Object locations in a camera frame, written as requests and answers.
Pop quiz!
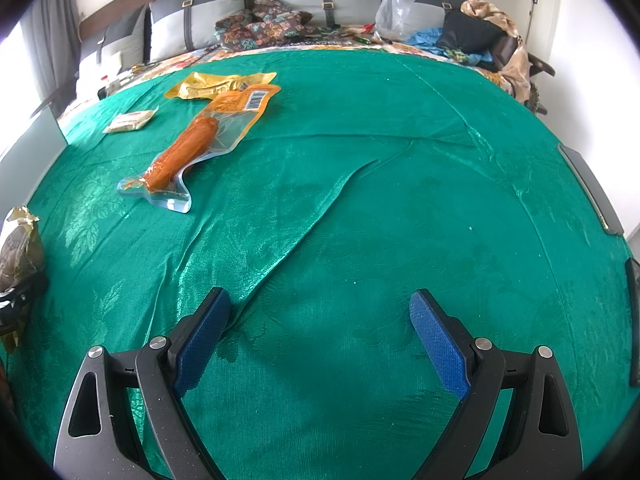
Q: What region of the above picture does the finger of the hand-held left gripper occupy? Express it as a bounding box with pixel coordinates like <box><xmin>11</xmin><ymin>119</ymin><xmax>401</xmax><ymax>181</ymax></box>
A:
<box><xmin>0</xmin><ymin>272</ymin><xmax>50</xmax><ymax>322</ymax></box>

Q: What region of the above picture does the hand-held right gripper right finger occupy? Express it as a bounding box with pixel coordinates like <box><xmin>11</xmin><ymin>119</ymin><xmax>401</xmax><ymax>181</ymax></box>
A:
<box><xmin>409</xmin><ymin>289</ymin><xmax>586</xmax><ymax>480</ymax></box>

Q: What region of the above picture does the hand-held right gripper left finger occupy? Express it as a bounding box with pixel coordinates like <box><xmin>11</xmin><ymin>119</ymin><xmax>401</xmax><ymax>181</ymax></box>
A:
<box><xmin>52</xmin><ymin>287</ymin><xmax>232</xmax><ymax>480</ymax></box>

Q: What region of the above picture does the brown snack packet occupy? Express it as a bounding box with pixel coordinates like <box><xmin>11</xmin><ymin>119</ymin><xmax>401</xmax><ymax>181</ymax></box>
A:
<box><xmin>0</xmin><ymin>205</ymin><xmax>46</xmax><ymax>293</ymax></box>

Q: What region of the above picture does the small white snack packet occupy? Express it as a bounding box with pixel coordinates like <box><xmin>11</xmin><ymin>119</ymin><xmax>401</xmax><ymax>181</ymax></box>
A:
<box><xmin>102</xmin><ymin>106</ymin><xmax>160</xmax><ymax>135</ymax></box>

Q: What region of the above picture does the clear orange sausage packet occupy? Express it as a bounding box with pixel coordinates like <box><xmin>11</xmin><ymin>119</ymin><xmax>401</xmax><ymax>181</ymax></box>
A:
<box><xmin>116</xmin><ymin>85</ymin><xmax>281</xmax><ymax>214</ymax></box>

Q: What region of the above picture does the yellow snack packet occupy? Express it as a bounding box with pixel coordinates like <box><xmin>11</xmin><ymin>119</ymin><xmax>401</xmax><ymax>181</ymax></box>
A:
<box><xmin>165</xmin><ymin>71</ymin><xmax>277</xmax><ymax>101</ymax></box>

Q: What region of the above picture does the grey panel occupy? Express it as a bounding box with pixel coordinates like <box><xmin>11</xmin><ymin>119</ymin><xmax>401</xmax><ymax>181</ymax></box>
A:
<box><xmin>0</xmin><ymin>107</ymin><xmax>68</xmax><ymax>201</ymax></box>

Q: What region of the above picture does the green blanket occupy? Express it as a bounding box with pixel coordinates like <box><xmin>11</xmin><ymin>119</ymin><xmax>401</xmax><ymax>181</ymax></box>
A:
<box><xmin>0</xmin><ymin>45</ymin><xmax>640</xmax><ymax>480</ymax></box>

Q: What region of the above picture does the dark phone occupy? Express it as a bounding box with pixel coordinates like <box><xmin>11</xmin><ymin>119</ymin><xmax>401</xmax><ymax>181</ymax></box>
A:
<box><xmin>625</xmin><ymin>257</ymin><xmax>640</xmax><ymax>388</ymax></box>
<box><xmin>557</xmin><ymin>144</ymin><xmax>626</xmax><ymax>237</ymax></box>

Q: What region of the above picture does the grey curtain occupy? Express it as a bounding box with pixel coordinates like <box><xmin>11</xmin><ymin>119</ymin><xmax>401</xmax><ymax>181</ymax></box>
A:
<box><xmin>17</xmin><ymin>0</ymin><xmax>83</xmax><ymax>111</ymax></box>

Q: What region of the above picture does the dark wooden chair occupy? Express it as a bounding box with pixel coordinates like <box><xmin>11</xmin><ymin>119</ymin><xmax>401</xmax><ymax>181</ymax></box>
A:
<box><xmin>492</xmin><ymin>35</ymin><xmax>556</xmax><ymax>116</ymax></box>

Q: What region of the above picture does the blue cloth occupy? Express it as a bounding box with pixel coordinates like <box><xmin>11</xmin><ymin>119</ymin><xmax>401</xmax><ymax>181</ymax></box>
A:
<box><xmin>406</xmin><ymin>27</ymin><xmax>496</xmax><ymax>68</ymax></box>

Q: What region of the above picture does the black bag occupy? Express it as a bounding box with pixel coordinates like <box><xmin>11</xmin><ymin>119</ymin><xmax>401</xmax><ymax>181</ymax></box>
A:
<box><xmin>437</xmin><ymin>10</ymin><xmax>508</xmax><ymax>56</ymax></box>

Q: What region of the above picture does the beige patterned cloth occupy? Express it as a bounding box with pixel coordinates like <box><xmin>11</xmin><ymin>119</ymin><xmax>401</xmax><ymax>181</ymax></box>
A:
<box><xmin>460</xmin><ymin>0</ymin><xmax>531</xmax><ymax>103</ymax></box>

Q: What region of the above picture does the dark floral cloth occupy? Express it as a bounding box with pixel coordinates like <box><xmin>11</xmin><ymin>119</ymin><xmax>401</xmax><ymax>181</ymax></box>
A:
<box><xmin>215</xmin><ymin>0</ymin><xmax>341</xmax><ymax>51</ymax></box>

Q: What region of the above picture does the clear plastic bag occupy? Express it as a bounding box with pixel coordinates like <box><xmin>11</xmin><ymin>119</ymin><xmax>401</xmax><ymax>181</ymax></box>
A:
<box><xmin>374</xmin><ymin>0</ymin><xmax>418</xmax><ymax>42</ymax></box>

